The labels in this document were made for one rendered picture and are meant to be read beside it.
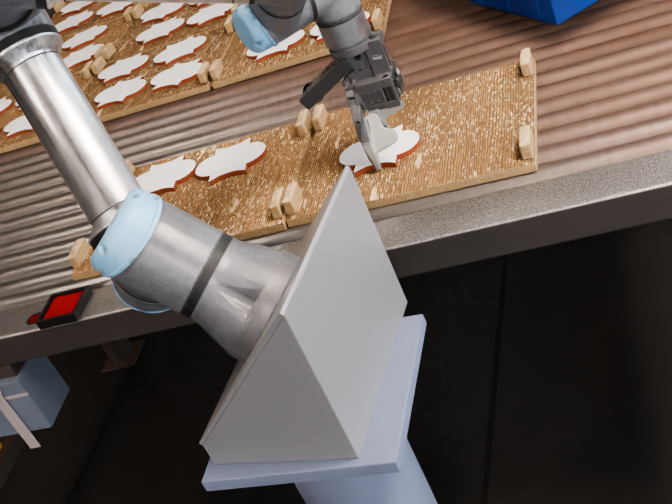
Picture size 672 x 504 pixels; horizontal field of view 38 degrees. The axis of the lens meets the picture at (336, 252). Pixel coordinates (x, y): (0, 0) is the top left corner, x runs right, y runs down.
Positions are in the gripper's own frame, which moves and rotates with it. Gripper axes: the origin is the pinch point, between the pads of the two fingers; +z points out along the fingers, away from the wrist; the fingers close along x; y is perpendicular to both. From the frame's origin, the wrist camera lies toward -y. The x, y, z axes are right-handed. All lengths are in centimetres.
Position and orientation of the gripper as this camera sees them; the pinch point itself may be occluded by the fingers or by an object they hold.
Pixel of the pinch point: (379, 149)
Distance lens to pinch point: 165.8
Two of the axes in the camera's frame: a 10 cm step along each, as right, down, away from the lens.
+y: 9.2, -2.0, -3.3
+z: 3.6, 7.7, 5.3
